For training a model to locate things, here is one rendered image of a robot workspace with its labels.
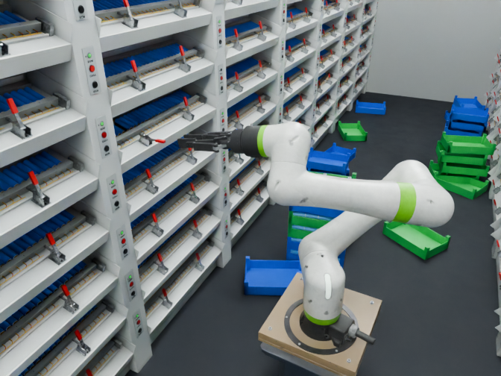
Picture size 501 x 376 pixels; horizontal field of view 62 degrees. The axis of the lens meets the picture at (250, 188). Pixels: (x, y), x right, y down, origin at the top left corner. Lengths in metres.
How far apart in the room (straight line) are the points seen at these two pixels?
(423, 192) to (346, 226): 0.31
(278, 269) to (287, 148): 1.18
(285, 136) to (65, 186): 0.62
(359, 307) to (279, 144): 0.73
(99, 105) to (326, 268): 0.84
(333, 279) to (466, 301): 1.07
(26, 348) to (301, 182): 0.88
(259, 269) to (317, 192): 1.14
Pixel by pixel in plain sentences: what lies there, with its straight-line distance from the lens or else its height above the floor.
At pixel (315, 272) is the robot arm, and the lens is 1.35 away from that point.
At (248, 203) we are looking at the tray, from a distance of 2.51.
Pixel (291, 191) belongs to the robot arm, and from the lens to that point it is 1.12.
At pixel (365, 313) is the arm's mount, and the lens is 1.60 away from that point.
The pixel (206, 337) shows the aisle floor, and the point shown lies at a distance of 1.92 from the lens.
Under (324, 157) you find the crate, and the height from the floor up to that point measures 0.10.
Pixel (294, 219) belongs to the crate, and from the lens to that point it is 2.13.
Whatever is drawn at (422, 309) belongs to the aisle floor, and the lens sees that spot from 2.18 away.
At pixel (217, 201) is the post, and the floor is 0.40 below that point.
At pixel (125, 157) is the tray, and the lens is 1.39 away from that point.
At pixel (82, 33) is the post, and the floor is 1.27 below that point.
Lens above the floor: 1.44
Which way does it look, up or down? 29 degrees down
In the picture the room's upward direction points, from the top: straight up
